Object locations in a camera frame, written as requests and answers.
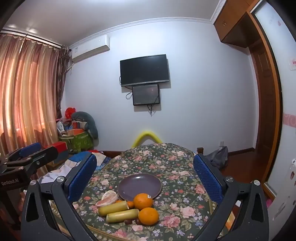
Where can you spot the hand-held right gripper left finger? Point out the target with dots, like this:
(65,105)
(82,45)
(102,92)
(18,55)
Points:
(83,176)

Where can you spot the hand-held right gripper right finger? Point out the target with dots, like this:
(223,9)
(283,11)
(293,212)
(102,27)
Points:
(207,178)

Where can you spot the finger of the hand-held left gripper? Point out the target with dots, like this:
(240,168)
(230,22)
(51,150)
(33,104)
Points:
(30,148)
(46,153)

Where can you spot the peeled pomelo segment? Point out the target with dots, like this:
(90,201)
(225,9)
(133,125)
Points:
(107,198)

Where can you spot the yellow-green pomelo peel slice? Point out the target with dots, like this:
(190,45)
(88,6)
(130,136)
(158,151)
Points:
(112,208)

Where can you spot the purple round plate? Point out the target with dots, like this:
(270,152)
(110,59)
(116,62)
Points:
(140,186)

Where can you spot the orange with sticker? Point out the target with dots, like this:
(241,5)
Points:
(143,201)

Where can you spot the plain orange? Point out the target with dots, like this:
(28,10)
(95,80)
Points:
(148,216)

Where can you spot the red box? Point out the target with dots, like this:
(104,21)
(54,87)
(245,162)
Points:
(57,146)

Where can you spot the white cloth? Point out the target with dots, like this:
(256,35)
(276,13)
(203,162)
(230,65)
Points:
(57,172)

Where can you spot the grey bag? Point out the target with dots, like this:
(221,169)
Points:
(217,157)

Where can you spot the floral blanket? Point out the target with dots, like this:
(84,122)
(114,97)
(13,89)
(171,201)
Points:
(175,166)

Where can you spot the green storage box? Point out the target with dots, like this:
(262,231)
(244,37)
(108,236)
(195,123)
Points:
(79,142)

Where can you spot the orange cardboard box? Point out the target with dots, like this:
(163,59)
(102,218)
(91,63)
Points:
(75,132)

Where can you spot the red plastic bag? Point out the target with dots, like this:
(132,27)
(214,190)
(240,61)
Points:
(69,112)

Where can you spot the grey plush toy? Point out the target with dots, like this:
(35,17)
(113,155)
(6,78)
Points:
(89,122)

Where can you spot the orange pink curtain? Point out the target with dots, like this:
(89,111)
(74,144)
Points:
(25,92)

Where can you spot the brown chestnut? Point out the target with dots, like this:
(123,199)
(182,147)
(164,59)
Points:
(138,221)
(128,221)

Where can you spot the yellow foam tube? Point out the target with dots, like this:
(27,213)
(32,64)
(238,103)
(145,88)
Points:
(145,134)

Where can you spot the brown patterned curtain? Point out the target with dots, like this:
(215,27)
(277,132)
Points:
(63,69)

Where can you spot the brown wooden door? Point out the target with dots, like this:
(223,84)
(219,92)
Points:
(266,104)

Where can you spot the white air conditioner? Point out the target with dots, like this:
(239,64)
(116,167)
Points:
(90,49)

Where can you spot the white wardrobe door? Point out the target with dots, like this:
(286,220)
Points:
(288,97)

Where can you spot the wooden overhead cabinet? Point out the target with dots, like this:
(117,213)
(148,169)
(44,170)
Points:
(233,20)

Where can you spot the white wall socket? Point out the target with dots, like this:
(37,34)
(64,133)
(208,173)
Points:
(221,143)

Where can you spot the small black wall monitor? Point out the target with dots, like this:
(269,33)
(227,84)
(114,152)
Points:
(146,95)

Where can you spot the large black wall television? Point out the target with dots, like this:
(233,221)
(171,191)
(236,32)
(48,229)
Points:
(144,69)

